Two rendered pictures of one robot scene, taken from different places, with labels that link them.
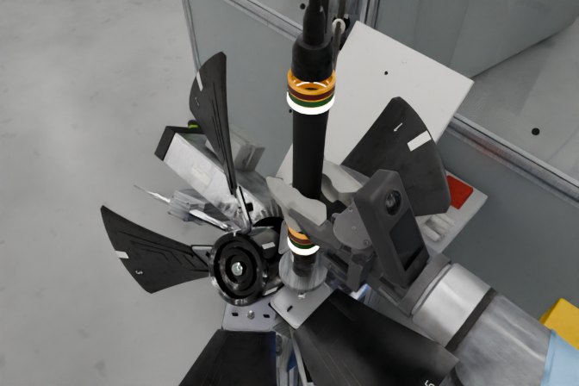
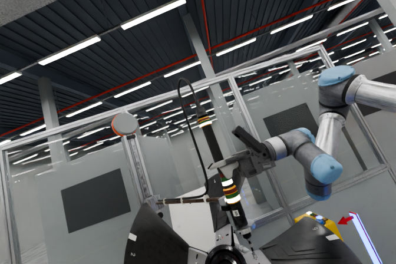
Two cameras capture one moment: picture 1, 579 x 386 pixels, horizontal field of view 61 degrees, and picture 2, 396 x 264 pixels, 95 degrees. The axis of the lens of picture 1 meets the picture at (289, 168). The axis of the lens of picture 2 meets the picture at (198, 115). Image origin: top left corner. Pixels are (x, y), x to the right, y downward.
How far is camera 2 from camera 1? 62 cm
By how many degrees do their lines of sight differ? 77
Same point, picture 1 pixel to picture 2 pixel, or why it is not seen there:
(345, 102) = (185, 224)
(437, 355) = (302, 223)
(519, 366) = (294, 132)
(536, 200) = (257, 237)
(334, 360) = (294, 254)
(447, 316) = (276, 140)
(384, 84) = (192, 206)
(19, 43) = not seen: outside the picture
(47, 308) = not seen: outside the picture
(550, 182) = not seen: hidden behind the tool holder
